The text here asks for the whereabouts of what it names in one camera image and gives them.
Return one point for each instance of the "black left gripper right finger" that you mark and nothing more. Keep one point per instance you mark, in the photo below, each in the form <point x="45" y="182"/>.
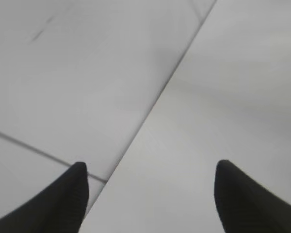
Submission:
<point x="244" y="206"/>

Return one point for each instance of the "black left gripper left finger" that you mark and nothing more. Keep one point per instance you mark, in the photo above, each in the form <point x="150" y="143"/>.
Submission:
<point x="59" y="208"/>

